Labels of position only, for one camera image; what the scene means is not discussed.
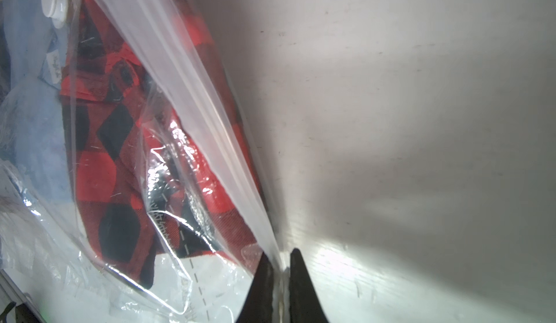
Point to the light blue shirt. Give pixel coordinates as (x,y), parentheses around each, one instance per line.
(33,53)

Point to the clear plastic vacuum bag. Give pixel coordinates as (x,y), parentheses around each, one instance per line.
(48,242)

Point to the red black plaid shirt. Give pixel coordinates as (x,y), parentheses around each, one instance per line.
(142,185)

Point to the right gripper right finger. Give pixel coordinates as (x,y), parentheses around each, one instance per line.
(304,302)

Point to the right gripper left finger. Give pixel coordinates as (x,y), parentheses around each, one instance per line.
(258,306)

